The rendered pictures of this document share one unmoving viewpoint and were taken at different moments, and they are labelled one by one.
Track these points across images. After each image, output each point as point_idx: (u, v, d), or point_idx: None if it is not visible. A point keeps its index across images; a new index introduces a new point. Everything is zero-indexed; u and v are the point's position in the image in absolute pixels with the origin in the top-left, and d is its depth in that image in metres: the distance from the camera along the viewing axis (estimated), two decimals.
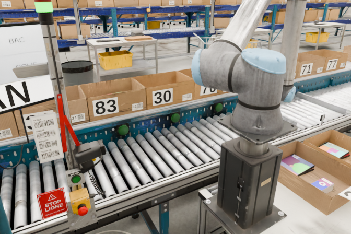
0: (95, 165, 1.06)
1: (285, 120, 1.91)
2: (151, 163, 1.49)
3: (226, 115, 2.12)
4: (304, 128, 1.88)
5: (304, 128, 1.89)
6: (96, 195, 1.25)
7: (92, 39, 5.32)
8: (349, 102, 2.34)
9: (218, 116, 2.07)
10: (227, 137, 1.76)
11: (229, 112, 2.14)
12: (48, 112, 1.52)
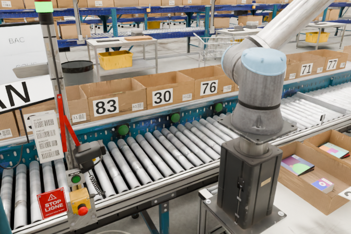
0: (95, 165, 1.06)
1: (285, 120, 1.91)
2: (151, 163, 1.49)
3: (226, 115, 2.12)
4: (304, 128, 1.88)
5: (304, 128, 1.89)
6: (96, 195, 1.25)
7: (92, 39, 5.32)
8: (349, 102, 2.34)
9: (218, 116, 2.07)
10: (227, 137, 1.76)
11: (229, 112, 2.14)
12: (48, 112, 1.52)
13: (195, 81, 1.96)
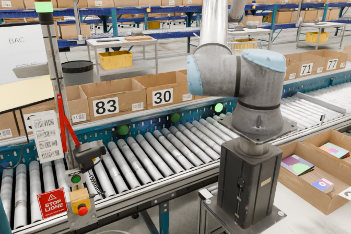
0: (95, 165, 1.06)
1: (285, 120, 1.91)
2: (151, 163, 1.49)
3: (226, 115, 2.12)
4: (304, 128, 1.88)
5: (304, 128, 1.89)
6: (96, 195, 1.25)
7: (92, 39, 5.32)
8: (349, 102, 2.34)
9: (218, 116, 2.07)
10: (227, 137, 1.76)
11: (229, 112, 2.14)
12: (48, 112, 1.52)
13: None
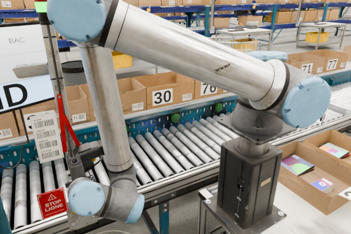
0: (95, 165, 1.06)
1: None
2: (151, 163, 1.49)
3: (226, 115, 2.12)
4: (304, 128, 1.88)
5: (304, 128, 1.89)
6: None
7: None
8: (349, 102, 2.34)
9: (218, 116, 2.07)
10: (227, 137, 1.76)
11: (229, 112, 2.14)
12: (48, 112, 1.52)
13: (195, 81, 1.96)
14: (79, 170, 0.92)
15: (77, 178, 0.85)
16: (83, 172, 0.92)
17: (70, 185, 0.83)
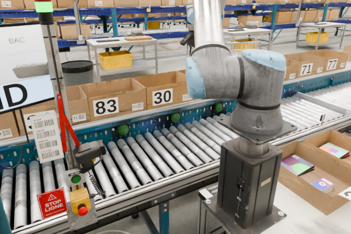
0: (95, 165, 1.06)
1: None
2: (151, 163, 1.49)
3: (226, 115, 2.12)
4: (304, 128, 1.88)
5: (304, 128, 1.89)
6: (96, 195, 1.25)
7: (92, 39, 5.32)
8: (349, 102, 2.34)
9: (218, 116, 2.07)
10: (227, 137, 1.76)
11: (229, 112, 2.14)
12: (48, 112, 1.52)
13: None
14: (185, 37, 1.89)
15: (188, 28, 1.86)
16: (186, 36, 1.90)
17: (192, 27, 1.84)
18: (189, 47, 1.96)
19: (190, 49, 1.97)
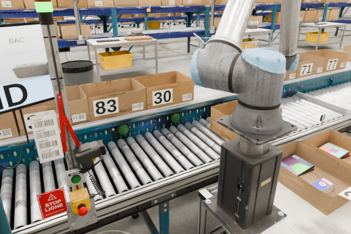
0: (95, 165, 1.06)
1: None
2: (151, 163, 1.49)
3: None
4: (304, 128, 1.88)
5: (304, 128, 1.89)
6: (96, 195, 1.25)
7: (92, 39, 5.32)
8: (349, 102, 2.34)
9: None
10: None
11: None
12: (48, 112, 1.52)
13: None
14: None
15: None
16: None
17: None
18: None
19: None
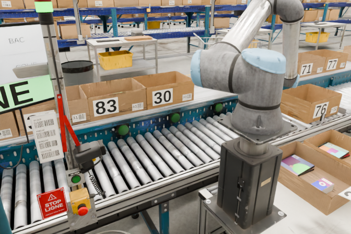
0: (95, 165, 1.06)
1: None
2: (151, 163, 1.49)
3: (226, 114, 2.12)
4: (303, 130, 1.89)
5: (302, 130, 1.89)
6: (96, 195, 1.25)
7: (92, 39, 5.32)
8: (349, 102, 2.34)
9: None
10: (229, 137, 1.77)
11: (229, 112, 2.14)
12: (48, 112, 1.52)
13: (311, 104, 1.88)
14: None
15: None
16: None
17: None
18: None
19: None
